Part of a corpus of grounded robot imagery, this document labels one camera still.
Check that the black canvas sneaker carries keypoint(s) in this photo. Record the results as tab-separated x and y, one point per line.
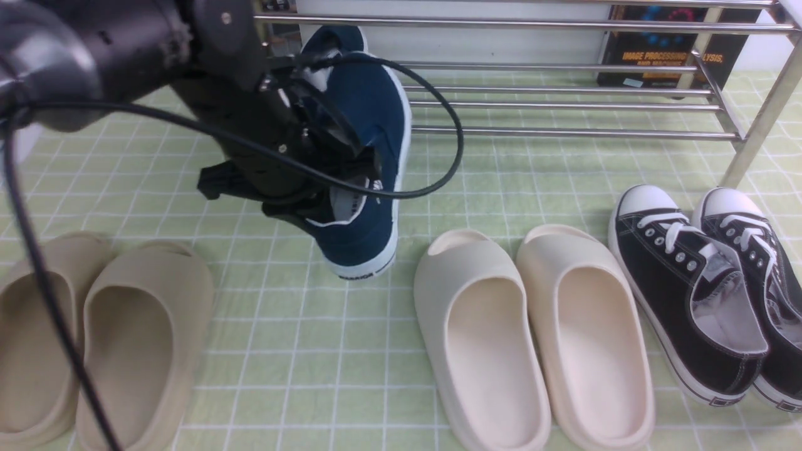
693	291
731	217

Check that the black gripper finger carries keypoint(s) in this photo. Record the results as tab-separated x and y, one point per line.
313	216

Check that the cream right slipper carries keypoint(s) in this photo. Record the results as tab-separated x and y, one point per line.
589	339

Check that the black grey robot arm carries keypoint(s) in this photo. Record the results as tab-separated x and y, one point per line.
67	64

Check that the black left canvas sneaker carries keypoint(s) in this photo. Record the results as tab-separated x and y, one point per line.
693	291

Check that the black right canvas sneaker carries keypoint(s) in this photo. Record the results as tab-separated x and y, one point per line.
731	217

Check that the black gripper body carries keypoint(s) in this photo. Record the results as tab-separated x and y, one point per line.
283	138

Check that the green checked floor cloth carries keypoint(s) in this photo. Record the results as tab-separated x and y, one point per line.
298	359

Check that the navy slip-on shoe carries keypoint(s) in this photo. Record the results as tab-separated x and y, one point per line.
358	235
334	42

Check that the tan left slipper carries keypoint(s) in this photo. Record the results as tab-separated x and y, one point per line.
39	391

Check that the cream slipper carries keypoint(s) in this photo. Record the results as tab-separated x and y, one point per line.
589	339
471	308

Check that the dark image processing book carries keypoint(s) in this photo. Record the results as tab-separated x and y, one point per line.
648	48

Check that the tan right slipper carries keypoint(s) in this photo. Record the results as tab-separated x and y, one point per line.
144	320

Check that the tan slipper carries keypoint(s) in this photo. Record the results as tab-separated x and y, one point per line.
144	320
39	391

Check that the cream left slipper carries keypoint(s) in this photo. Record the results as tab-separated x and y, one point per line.
471	308

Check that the metal shoe rack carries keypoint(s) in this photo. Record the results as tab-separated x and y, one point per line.
452	36

